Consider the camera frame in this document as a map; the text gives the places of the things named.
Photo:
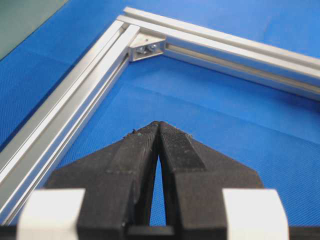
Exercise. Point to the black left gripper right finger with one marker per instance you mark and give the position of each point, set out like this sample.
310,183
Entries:
193,177

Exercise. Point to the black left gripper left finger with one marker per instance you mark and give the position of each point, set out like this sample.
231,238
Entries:
118,182

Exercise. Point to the blue table cloth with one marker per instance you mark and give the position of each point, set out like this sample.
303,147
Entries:
274,132

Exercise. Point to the green backdrop curtain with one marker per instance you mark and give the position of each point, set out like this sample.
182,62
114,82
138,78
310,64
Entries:
20,18

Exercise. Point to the aluminium extrusion frame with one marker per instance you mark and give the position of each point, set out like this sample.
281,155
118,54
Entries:
42,142

